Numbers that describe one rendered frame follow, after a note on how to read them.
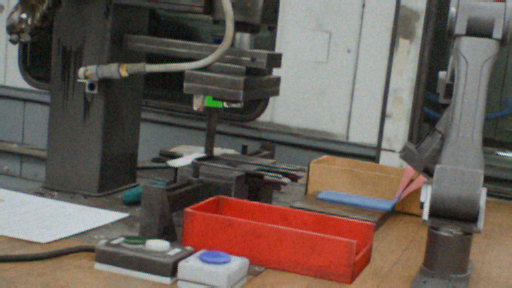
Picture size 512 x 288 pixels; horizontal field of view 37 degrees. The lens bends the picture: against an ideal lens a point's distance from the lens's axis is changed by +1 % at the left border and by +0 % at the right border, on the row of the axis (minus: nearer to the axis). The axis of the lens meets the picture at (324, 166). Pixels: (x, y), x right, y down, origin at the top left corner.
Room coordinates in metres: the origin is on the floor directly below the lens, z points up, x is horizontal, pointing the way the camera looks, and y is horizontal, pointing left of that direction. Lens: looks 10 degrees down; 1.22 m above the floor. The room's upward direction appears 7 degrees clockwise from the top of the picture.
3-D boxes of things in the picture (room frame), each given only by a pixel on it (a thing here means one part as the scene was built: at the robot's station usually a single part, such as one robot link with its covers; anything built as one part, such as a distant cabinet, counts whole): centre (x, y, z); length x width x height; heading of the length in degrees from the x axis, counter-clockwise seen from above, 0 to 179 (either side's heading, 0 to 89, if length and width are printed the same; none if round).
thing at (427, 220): (1.05, -0.18, 1.00); 0.09 x 0.06 x 0.06; 82
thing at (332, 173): (1.53, -0.11, 0.93); 0.25 x 0.13 x 0.08; 75
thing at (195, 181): (1.12, 0.21, 0.95); 0.15 x 0.03 x 0.10; 165
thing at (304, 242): (1.06, 0.05, 0.93); 0.25 x 0.12 x 0.06; 75
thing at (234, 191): (1.30, 0.16, 0.94); 0.20 x 0.10 x 0.07; 165
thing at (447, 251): (1.04, -0.19, 0.94); 0.20 x 0.07 x 0.08; 165
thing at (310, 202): (1.37, -0.05, 0.91); 0.17 x 0.16 x 0.02; 165
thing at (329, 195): (1.41, -0.08, 0.94); 0.15 x 0.07 x 0.03; 79
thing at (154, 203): (1.06, 0.22, 0.95); 0.06 x 0.03 x 0.09; 165
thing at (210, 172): (1.30, 0.16, 0.98); 0.20 x 0.10 x 0.01; 165
